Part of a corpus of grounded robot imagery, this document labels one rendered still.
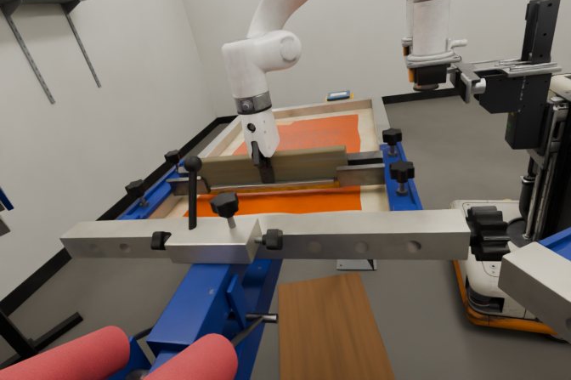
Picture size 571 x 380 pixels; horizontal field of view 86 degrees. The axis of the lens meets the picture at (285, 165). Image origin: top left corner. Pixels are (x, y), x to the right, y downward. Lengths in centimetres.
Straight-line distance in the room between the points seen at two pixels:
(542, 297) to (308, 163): 43
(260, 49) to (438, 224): 42
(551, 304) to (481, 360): 119
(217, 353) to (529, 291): 33
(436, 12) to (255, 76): 58
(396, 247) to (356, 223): 6
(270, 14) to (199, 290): 56
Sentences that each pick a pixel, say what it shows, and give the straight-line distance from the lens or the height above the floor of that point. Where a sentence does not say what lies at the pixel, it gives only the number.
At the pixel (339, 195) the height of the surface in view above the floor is 95.
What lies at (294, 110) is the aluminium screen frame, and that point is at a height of 98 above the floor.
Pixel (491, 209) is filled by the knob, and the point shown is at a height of 105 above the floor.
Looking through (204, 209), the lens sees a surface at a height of 95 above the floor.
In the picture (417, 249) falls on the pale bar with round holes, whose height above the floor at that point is 101.
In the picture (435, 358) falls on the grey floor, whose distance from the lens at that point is 157.
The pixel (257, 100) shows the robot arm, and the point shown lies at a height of 119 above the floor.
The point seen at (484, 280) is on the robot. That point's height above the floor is 28.
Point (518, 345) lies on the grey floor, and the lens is 168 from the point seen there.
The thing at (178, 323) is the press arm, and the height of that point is 104.
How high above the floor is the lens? 133
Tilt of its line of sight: 26 degrees down
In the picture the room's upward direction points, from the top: 12 degrees counter-clockwise
